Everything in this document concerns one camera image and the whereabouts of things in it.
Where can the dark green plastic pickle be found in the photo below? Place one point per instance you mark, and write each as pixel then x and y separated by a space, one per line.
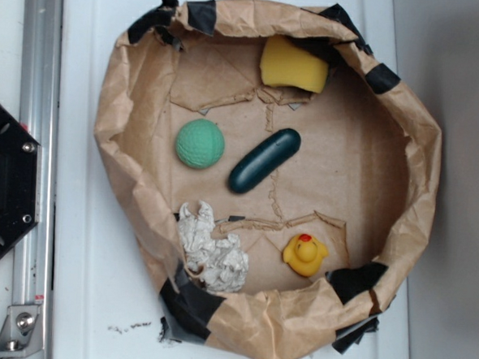
pixel 262 160

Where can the green foam ball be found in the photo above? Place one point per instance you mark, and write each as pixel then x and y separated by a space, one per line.
pixel 199 144

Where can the crumpled white paper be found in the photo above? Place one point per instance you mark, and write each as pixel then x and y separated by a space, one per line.
pixel 220 264

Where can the yellow rubber duck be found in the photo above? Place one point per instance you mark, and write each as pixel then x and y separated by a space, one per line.
pixel 305 254

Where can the yellow sponge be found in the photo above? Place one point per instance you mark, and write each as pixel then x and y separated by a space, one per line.
pixel 284 64

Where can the brown paper bag bin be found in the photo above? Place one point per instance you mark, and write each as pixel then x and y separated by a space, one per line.
pixel 363 182

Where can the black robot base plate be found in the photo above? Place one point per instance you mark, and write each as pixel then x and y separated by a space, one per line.
pixel 19 162

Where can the aluminium extrusion rail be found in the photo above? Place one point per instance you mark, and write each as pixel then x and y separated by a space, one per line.
pixel 33 263

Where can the metal corner bracket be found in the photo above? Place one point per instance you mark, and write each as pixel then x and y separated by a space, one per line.
pixel 21 336

